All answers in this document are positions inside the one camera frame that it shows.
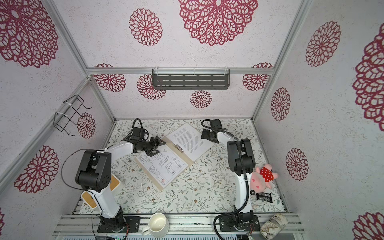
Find marbled patterned cup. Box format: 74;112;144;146
260;213;288;240

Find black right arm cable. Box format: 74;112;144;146
200;119;251;240

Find beige manila folder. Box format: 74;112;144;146
133;122;215;191

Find white technical drawing sheet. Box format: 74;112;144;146
135;146;189;191

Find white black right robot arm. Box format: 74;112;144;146
201;119;256;214

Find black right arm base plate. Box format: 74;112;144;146
219;210;261;232

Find white wooden-top tissue box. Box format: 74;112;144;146
81;174;124;211

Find small black card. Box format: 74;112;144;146
256;193;273;203

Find black wire wall rack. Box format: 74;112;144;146
53;94;92;137

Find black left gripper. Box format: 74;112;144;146
140;135;166;157

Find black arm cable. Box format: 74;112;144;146
200;119;251;240
60;117;149;240

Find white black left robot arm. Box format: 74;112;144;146
75;127;166;219

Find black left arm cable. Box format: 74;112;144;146
60;117;149;240

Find white ceramic mug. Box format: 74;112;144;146
141;213;170;238

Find grey slotted wall shelf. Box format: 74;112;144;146
152;69;231;90

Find white printed text sheet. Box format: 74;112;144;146
164;123;214;163

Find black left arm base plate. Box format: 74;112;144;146
97;208;141;233

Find pink pig plush toy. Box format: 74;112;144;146
250;164;279;196

